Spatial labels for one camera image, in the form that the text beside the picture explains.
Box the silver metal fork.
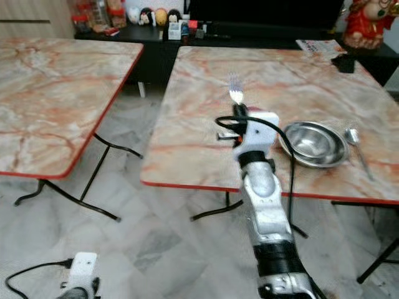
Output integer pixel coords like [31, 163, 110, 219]
[227, 73, 246, 105]

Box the marble pattern folding table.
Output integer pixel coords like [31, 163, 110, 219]
[0, 37, 145, 222]
[140, 45, 399, 285]

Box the stainless steel bowl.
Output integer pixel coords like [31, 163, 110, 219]
[279, 121, 350, 169]

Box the black low cabinet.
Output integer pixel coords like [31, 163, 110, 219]
[74, 22, 399, 98]

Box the printed paper leaflet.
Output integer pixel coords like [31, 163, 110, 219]
[296, 39, 347, 60]

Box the black television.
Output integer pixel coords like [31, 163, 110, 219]
[187, 0, 347, 33]

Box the silver metal spoon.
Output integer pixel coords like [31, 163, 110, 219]
[344, 128, 375, 183]

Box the small black box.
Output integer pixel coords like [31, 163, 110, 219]
[331, 54, 357, 74]

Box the black haired doll figurine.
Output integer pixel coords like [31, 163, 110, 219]
[167, 9, 182, 26]

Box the small yellow figurine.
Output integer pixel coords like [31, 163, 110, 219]
[155, 7, 168, 26]

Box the black and white figurine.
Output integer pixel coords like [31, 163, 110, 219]
[140, 7, 154, 26]

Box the small white figurine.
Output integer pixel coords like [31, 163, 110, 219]
[127, 7, 140, 26]

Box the large red gold figurine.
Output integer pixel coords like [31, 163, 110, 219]
[342, 0, 387, 50]

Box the tall clear glass jar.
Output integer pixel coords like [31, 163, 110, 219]
[90, 0, 110, 32]

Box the red lidded jar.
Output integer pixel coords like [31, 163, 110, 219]
[72, 14, 91, 33]

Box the light wooden cupboard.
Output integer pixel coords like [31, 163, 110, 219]
[0, 0, 77, 40]

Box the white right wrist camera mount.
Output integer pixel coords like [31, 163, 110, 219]
[232, 112, 281, 164]

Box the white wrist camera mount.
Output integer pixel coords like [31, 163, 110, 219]
[70, 251, 99, 293]
[232, 112, 281, 164]

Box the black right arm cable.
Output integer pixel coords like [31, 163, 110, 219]
[214, 115, 309, 239]

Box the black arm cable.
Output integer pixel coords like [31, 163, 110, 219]
[214, 115, 309, 239]
[4, 259, 74, 299]

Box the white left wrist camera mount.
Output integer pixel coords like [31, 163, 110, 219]
[70, 251, 99, 293]

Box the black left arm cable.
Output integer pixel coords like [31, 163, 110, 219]
[4, 259, 74, 299]

